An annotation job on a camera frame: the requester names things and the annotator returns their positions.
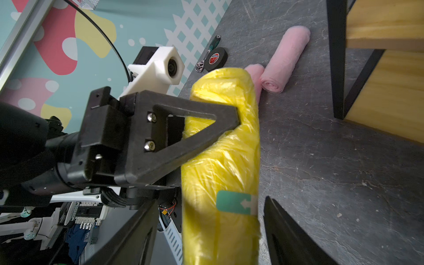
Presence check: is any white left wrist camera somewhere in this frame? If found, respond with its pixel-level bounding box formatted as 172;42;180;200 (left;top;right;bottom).
120;46;185;97

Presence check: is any wooden three-tier shelf black frame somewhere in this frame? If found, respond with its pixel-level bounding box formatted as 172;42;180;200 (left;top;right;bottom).
326;0;424;146

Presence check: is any black tape roll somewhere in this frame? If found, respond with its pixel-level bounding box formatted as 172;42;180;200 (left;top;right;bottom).
204;47;228;72

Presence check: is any pink trash bag roll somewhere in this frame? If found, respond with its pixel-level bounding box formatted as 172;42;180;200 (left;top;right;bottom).
261;25;310;93
245;64;265;103

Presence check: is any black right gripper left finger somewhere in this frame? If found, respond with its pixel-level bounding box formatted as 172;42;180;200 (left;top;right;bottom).
85;200;159;265

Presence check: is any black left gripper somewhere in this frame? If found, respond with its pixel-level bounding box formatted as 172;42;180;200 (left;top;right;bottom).
57;87;240;189

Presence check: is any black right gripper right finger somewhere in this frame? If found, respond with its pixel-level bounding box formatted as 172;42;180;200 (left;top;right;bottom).
263;197;337;265

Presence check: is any yellow trash bag roll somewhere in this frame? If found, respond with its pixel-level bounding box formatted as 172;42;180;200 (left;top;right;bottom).
181;68;261;265

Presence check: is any green handled ratchet wrench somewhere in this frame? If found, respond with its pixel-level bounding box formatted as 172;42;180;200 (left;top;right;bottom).
195;35;221;73

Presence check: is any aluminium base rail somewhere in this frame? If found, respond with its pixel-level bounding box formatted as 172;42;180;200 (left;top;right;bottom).
159;198;183;265

